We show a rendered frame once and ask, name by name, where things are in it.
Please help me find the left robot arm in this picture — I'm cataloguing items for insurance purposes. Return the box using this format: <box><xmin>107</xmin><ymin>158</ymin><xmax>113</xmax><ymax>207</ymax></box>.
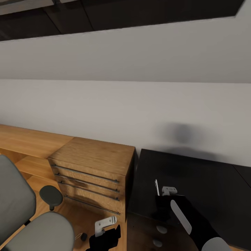
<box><xmin>86</xmin><ymin>216</ymin><xmax>121</xmax><ymax>251</ymax></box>

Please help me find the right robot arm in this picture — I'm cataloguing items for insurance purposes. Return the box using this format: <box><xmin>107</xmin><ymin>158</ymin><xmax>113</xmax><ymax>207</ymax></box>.
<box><xmin>155</xmin><ymin>187</ymin><xmax>233</xmax><ymax>251</ymax></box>

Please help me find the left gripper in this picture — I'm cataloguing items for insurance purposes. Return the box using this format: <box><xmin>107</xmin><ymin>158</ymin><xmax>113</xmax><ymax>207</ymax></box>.
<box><xmin>89</xmin><ymin>225</ymin><xmax>121</xmax><ymax>251</ymax></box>

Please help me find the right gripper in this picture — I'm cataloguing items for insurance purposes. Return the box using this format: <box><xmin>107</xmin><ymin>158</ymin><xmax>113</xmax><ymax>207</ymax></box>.
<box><xmin>155</xmin><ymin>196</ymin><xmax>170</xmax><ymax>210</ymax></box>

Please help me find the swivel chair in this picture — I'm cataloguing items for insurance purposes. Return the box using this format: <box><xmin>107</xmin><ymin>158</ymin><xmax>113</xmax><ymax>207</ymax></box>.
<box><xmin>0</xmin><ymin>154</ymin><xmax>88</xmax><ymax>251</ymax></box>

